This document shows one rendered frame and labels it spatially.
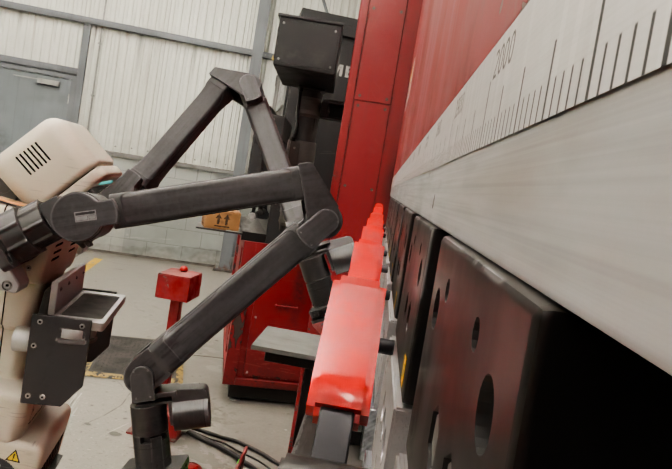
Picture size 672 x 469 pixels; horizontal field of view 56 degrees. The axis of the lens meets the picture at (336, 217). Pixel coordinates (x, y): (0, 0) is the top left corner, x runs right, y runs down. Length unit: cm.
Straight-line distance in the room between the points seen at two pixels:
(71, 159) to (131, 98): 732
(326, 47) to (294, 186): 144
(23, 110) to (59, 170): 752
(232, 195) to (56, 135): 35
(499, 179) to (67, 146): 109
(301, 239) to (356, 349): 77
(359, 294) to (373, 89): 199
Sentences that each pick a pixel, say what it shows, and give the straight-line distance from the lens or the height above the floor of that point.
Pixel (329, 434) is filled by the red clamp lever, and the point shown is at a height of 127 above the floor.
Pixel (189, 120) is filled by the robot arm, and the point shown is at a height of 144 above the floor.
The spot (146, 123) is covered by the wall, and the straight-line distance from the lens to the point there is 844.
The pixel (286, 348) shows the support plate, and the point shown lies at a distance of 133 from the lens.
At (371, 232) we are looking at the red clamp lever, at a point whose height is 131.
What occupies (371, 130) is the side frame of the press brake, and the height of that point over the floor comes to 156.
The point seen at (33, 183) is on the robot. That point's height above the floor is 127.
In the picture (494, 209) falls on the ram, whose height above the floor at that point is 135.
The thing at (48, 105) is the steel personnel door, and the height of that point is 173.
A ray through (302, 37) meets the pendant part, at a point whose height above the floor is 187.
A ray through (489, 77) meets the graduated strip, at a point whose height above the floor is 139.
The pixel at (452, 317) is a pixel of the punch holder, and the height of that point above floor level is 132.
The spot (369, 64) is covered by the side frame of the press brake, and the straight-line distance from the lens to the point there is 224.
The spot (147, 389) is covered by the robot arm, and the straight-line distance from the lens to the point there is 107.
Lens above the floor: 135
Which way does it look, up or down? 3 degrees down
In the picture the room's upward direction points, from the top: 9 degrees clockwise
